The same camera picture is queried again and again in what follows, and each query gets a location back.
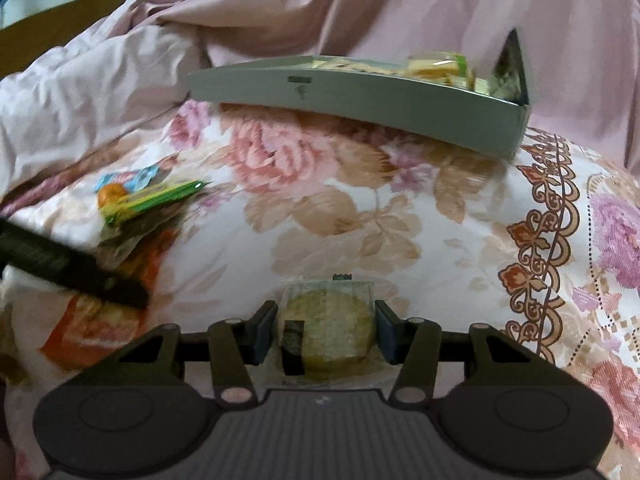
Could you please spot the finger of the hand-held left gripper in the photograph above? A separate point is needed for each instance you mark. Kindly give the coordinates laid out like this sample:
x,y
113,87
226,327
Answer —
x,y
122,290

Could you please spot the mandarin orange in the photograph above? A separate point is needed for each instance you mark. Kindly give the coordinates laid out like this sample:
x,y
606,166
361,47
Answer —
x,y
111,196

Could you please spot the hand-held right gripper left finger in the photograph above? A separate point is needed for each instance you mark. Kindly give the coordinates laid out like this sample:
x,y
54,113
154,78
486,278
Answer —
x,y
265,332

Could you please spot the orange red snack packet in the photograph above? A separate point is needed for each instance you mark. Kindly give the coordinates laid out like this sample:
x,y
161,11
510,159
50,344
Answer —
x,y
95,330

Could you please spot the light pink duvet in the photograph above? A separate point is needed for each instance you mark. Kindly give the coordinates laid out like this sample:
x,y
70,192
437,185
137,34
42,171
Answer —
x,y
75,110

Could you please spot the sandwich bread packet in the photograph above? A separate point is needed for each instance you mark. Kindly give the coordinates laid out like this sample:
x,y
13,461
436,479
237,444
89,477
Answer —
x,y
440,68

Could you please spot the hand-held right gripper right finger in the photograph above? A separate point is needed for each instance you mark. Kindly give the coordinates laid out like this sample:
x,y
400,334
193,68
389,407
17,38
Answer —
x,y
386,332

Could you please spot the wooden headboard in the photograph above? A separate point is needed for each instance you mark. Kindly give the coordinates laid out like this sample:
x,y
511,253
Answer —
x,y
60,20

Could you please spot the round rice cracker packet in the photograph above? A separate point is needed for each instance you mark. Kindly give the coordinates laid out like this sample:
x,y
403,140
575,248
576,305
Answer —
x,y
327,330

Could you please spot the blue snack packet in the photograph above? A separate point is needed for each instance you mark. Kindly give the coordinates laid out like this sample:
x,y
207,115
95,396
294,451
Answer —
x,y
132,180

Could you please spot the pink satin cloth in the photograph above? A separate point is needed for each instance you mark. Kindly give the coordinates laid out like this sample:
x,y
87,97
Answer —
x,y
350,5

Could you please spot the floral bedsheet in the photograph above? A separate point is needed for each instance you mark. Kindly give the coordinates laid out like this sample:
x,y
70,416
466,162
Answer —
x,y
350,210

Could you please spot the clear packet of dark snack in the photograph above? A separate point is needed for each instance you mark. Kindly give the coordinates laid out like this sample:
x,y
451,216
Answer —
x,y
135,237

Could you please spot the grey cardboard box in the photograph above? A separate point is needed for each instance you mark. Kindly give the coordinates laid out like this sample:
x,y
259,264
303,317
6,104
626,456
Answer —
x,y
350,95

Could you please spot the yellow green snack packet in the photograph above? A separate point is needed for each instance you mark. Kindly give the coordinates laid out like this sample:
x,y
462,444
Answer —
x,y
155,199

